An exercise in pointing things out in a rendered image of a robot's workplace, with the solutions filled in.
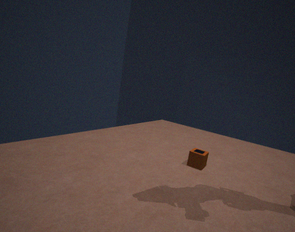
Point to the orange block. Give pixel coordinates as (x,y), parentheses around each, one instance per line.
(197,158)

